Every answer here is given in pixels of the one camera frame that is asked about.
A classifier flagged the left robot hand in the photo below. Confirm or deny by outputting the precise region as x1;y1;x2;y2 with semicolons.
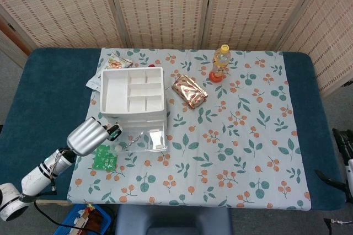
66;117;124;156

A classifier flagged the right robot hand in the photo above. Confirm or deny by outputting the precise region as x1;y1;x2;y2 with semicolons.
315;127;353;191

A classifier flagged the green foil packet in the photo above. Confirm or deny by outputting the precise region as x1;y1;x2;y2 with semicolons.
92;145;119;170

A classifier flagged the teal table cover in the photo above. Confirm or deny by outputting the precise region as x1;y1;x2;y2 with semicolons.
0;48;347;211

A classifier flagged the white plastic packet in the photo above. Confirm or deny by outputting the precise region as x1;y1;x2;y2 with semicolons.
85;67;103;90

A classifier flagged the blue plastic basket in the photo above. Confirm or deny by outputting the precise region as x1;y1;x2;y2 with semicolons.
54;204;112;235

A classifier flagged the printed snack bag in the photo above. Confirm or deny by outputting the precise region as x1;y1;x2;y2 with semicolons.
104;51;133;68

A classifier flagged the dark brown snack packet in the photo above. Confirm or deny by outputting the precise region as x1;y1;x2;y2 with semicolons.
87;209;105;232

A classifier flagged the beige wooden stick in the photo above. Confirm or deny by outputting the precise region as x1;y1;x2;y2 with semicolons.
72;204;92;235

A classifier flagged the gold snack package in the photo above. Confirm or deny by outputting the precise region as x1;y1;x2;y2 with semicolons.
171;74;208;109

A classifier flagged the dark blue padded seat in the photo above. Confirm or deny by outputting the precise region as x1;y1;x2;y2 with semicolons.
115;204;232;235

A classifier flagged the floral tablecloth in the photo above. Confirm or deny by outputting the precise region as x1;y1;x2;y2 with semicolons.
66;48;312;210

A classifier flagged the brown wooden panel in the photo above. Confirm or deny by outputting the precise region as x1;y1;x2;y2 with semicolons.
0;15;33;55

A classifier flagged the bamboo folding screen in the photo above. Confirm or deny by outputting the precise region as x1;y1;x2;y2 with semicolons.
0;0;353;98

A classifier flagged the orange drink bottle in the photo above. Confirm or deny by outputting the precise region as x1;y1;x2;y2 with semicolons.
208;44;231;83

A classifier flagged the silver metal chain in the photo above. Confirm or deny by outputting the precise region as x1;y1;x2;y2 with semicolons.
121;135;143;149

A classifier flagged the white plastic drawer organizer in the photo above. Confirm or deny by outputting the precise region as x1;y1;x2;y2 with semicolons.
99;66;168;125

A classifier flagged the thin cable with connector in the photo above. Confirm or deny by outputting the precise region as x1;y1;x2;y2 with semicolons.
324;218;353;227

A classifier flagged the black cable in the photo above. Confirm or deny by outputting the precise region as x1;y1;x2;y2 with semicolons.
33;199;93;232

